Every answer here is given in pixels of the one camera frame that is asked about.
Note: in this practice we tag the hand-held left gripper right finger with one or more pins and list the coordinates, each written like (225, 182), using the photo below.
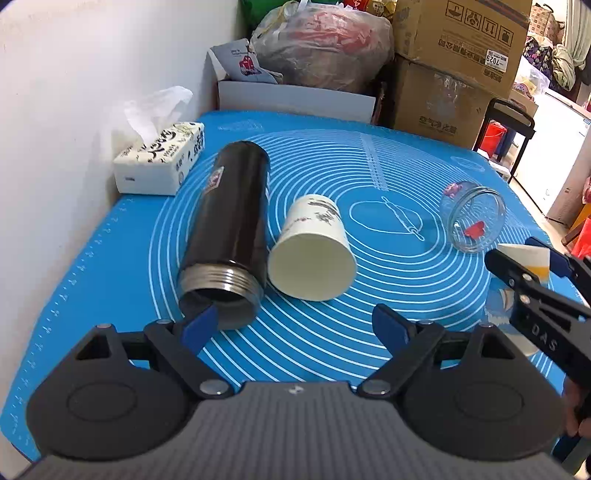
(390, 326)

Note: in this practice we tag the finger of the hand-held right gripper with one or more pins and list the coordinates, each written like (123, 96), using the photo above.
(551, 258)
(512, 270)

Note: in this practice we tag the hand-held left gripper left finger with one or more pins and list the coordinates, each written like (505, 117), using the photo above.
(201, 326)

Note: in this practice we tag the white floral paper cup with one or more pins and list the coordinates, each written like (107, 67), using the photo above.
(314, 258)

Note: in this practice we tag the person's right hand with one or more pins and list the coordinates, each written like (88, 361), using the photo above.
(579, 406)

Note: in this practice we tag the clear glass jar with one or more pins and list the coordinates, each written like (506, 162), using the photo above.
(473, 212)

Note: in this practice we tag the blue silicone baking mat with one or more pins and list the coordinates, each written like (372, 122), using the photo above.
(134, 267)

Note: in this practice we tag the white chest freezer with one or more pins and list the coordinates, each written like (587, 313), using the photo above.
(554, 152)

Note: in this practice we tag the black thermos bottle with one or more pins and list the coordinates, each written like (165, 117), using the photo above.
(231, 207)

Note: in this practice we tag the red bucket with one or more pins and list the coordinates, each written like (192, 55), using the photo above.
(493, 136)

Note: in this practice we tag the small brown cardboard box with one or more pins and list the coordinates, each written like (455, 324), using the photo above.
(524, 101)

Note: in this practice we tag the white printed tissue box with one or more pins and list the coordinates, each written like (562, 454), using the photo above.
(157, 161)

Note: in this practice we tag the pile of clothes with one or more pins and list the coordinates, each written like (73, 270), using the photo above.
(549, 60)

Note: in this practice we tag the white tissue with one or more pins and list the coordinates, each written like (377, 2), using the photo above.
(154, 110)

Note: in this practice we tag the large brown cardboard box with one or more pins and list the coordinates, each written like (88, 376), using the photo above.
(461, 37)

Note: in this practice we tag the white open carton box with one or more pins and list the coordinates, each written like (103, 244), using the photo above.
(295, 99)

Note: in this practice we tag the grey printed pouch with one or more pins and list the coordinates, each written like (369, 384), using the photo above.
(247, 62)

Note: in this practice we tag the clear plastic bag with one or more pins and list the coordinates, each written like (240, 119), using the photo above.
(323, 46)

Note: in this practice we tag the black stool frame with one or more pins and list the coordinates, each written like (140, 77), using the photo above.
(510, 113)

